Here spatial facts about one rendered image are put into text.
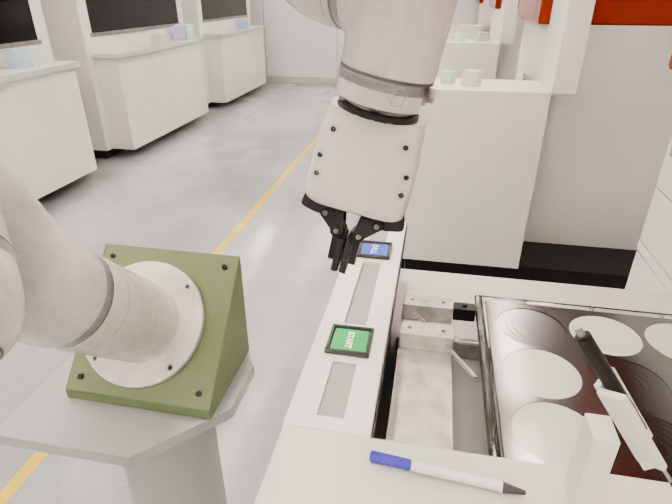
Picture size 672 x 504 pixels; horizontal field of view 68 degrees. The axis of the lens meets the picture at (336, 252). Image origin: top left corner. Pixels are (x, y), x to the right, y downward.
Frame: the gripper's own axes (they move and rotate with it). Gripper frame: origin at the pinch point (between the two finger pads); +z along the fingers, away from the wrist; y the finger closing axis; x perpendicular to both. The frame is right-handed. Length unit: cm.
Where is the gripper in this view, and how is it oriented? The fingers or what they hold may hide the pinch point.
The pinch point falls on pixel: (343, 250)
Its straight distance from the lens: 53.2
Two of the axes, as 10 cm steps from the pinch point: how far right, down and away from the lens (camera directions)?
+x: -2.0, 4.6, -8.7
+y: -9.6, -2.7, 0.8
